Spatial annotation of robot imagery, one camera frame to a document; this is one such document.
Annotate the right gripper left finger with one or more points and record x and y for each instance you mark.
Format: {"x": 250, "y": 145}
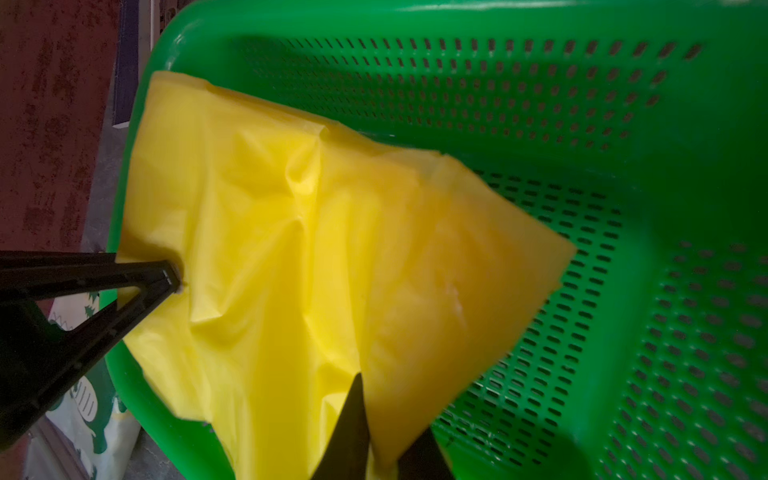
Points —
{"x": 39, "y": 360}

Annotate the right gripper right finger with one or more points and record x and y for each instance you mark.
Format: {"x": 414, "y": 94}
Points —
{"x": 346, "y": 455}

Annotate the green dinosaur raincoat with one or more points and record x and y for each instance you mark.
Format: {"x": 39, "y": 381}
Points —
{"x": 93, "y": 418}

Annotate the plain yellow raincoat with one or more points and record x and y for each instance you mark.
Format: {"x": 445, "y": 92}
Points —
{"x": 311, "y": 255}

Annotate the green plastic basket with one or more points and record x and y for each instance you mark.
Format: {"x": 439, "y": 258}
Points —
{"x": 635, "y": 129}

